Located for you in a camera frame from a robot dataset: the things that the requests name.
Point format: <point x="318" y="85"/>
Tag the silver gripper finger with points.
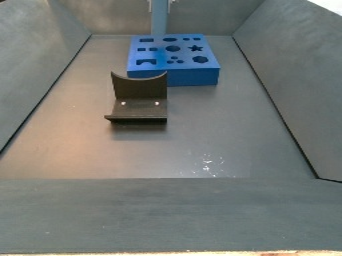
<point x="169" y="5"/>
<point x="150" y="5"/>

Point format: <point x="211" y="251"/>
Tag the light blue rectangular block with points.
<point x="159" y="7"/>

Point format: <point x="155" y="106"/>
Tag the blue foam shape board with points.
<point x="182" y="55"/>

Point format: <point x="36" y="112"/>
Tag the black curved fixture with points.
<point x="140" y="99"/>

